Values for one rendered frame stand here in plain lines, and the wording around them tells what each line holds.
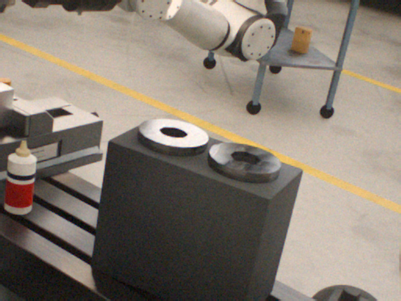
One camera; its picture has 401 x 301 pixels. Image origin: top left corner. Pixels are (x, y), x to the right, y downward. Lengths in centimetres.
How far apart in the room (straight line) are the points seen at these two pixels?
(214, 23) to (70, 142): 32
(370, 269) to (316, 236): 28
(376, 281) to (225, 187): 226
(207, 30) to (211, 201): 52
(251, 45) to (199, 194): 54
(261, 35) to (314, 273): 175
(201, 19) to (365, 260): 204
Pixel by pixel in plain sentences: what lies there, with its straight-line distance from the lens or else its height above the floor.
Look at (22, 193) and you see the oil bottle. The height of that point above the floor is 95.
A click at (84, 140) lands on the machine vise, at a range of 139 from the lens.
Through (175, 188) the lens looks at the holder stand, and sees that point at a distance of 99.
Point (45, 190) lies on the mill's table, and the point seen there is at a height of 92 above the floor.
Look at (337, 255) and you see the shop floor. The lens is 329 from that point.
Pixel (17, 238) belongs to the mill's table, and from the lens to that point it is 115.
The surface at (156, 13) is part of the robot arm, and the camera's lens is 131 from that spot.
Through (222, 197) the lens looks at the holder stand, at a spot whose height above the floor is 109.
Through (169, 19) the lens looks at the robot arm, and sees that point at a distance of 138.
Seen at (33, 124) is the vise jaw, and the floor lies 101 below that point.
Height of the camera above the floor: 149
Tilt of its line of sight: 26 degrees down
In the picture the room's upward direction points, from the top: 10 degrees clockwise
